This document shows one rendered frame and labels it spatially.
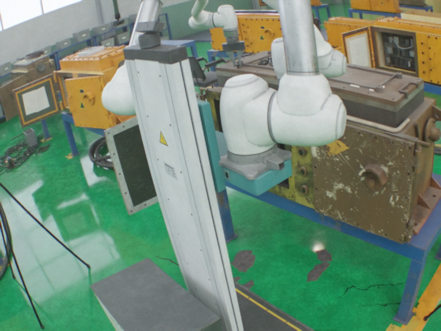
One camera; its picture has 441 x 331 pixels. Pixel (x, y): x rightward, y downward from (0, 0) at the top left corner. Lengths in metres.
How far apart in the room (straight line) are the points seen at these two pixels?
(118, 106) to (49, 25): 9.19
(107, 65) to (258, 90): 3.11
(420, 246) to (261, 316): 0.94
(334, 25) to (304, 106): 7.74
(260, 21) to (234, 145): 4.61
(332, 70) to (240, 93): 0.38
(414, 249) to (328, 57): 1.16
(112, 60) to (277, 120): 3.19
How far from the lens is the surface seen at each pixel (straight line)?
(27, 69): 6.92
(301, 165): 2.30
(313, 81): 1.16
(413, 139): 1.81
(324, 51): 1.42
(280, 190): 2.52
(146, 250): 3.44
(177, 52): 1.22
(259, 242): 3.27
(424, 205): 2.38
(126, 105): 1.72
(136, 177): 2.58
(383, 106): 1.91
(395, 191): 1.94
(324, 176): 2.18
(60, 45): 9.98
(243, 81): 1.24
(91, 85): 4.16
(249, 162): 1.30
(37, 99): 5.45
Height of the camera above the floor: 2.00
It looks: 25 degrees down
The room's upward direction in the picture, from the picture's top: 11 degrees counter-clockwise
